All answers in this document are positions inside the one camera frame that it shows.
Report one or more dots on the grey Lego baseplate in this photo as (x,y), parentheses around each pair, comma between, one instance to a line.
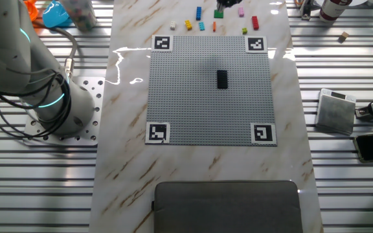
(189,97)

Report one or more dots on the metal robot mounting plate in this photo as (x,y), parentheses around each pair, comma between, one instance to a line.
(92,97)

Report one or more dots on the blue Lego brick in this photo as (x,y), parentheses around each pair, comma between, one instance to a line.
(198,13)

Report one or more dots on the pink Lego brick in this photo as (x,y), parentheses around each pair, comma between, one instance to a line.
(241,12)

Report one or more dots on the clear plastic cup with lid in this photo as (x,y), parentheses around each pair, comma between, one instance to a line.
(79,14)

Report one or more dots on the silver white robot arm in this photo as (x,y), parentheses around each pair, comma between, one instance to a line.
(5,48)

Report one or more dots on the lime small Lego brick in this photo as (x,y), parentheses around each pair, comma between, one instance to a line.
(244,30)

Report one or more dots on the red Lego brick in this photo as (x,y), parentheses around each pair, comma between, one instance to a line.
(255,22)

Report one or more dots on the green square Lego plate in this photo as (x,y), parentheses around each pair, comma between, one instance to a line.
(219,15)

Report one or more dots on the cyan Lego brick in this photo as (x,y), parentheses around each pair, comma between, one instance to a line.
(201,26)

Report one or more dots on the silver digital scale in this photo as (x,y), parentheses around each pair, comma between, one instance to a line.
(335,113)

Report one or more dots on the black Lego plate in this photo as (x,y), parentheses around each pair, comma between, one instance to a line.
(222,79)

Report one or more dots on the orange toy shovel green shaft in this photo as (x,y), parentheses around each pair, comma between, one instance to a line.
(31,9)

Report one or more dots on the orange Lego brick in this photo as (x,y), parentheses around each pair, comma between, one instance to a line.
(214,26)

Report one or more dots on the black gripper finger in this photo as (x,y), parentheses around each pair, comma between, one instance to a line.
(234,2)
(220,6)

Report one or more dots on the black white fiducial marker tag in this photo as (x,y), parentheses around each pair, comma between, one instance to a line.
(157,132)
(162,43)
(263,133)
(256,44)

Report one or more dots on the wooden block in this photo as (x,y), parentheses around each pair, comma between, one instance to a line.
(343,37)

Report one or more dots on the yellow Lego brick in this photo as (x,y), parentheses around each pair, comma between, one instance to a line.
(188,25)

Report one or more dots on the white Lego brick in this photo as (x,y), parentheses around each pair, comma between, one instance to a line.
(173,25)

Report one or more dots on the red white can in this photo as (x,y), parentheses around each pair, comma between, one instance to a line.
(333,9)

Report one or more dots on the grey fabric pad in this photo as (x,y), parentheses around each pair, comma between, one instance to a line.
(227,207)

